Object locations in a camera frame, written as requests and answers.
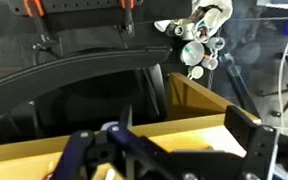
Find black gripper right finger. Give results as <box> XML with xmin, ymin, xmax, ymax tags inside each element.
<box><xmin>224</xmin><ymin>104</ymin><xmax>277</xmax><ymax>180</ymax></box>

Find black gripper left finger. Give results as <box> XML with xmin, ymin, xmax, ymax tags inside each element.
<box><xmin>51</xmin><ymin>104</ymin><xmax>185</xmax><ymax>180</ymax></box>

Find blue metal pole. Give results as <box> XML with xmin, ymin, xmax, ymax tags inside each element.
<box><xmin>218</xmin><ymin>54</ymin><xmax>253</xmax><ymax>116</ymax></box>

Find black office chair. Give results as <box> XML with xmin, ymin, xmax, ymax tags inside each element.
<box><xmin>0</xmin><ymin>13</ymin><xmax>173</xmax><ymax>148</ymax></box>

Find orange and black clamp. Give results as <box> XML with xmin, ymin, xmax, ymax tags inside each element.
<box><xmin>22</xmin><ymin>0</ymin><xmax>46</xmax><ymax>18</ymax></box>
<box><xmin>118</xmin><ymin>0</ymin><xmax>137</xmax><ymax>38</ymax></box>

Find black perforated board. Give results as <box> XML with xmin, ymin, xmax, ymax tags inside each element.
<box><xmin>8</xmin><ymin>0</ymin><xmax>192</xmax><ymax>17</ymax></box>

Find white cable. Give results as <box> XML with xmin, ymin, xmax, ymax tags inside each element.
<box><xmin>266</xmin><ymin>0</ymin><xmax>288</xmax><ymax>180</ymax></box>

